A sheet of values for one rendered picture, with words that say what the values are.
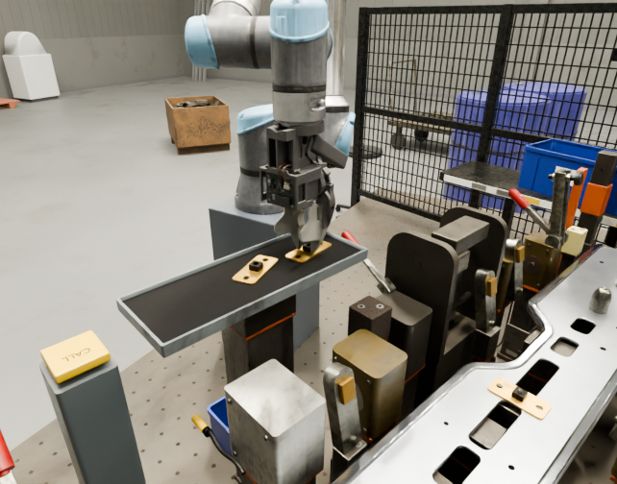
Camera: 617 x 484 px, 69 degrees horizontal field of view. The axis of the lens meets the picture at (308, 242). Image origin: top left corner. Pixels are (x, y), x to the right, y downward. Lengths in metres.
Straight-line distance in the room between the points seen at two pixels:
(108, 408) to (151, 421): 0.52
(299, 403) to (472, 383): 0.32
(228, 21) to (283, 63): 0.16
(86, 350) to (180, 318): 0.11
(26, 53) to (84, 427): 10.39
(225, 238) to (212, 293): 0.47
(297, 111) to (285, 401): 0.37
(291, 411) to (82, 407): 0.24
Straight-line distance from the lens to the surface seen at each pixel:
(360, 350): 0.68
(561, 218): 1.14
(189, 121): 5.72
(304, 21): 0.62
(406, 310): 0.77
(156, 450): 1.09
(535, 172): 1.55
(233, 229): 1.09
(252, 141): 1.03
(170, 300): 0.66
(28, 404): 2.42
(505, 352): 1.32
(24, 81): 10.81
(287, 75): 0.62
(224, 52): 0.74
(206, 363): 1.25
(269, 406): 0.55
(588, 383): 0.86
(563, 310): 1.02
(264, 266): 0.71
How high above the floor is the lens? 1.51
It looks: 26 degrees down
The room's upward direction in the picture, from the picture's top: straight up
